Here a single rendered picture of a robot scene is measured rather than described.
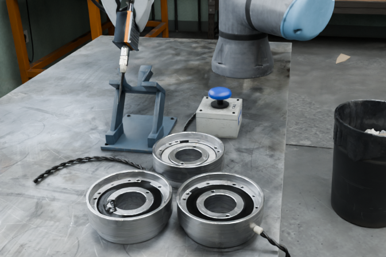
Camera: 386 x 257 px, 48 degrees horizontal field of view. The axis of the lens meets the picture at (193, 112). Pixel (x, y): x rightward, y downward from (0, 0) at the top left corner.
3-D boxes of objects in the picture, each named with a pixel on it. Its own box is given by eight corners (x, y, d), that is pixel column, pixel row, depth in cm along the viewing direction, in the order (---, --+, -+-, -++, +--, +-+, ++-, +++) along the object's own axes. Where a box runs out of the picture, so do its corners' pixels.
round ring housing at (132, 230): (150, 257, 49) (148, 228, 47) (72, 236, 52) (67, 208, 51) (185, 203, 58) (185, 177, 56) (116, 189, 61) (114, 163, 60)
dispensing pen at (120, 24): (104, 98, 62) (118, -12, 65) (114, 104, 66) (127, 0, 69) (119, 99, 62) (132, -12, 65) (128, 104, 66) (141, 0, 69)
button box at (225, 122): (237, 139, 74) (238, 112, 72) (196, 135, 75) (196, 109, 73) (242, 119, 81) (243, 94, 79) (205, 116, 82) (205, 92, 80)
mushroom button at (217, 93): (229, 121, 74) (230, 94, 72) (206, 119, 75) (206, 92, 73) (232, 111, 78) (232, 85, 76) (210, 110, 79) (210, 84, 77)
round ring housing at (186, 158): (232, 187, 61) (232, 162, 59) (157, 196, 59) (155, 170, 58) (215, 151, 70) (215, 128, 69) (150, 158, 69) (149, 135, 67)
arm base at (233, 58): (217, 57, 116) (217, 20, 111) (274, 59, 112) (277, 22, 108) (206, 76, 102) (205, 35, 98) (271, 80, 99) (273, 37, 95)
